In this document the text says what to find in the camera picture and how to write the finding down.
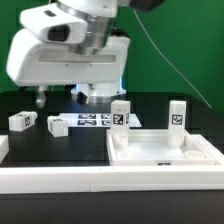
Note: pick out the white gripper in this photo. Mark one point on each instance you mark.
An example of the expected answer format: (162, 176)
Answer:
(67, 43)

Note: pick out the white square table top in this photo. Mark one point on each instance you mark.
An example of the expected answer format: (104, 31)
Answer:
(150, 148)

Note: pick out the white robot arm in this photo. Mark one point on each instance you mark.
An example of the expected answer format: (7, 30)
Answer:
(104, 92)

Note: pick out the white sheet with markers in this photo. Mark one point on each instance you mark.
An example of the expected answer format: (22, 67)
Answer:
(94, 119)

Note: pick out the white U-shaped fence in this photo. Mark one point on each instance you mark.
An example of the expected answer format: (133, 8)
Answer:
(115, 178)

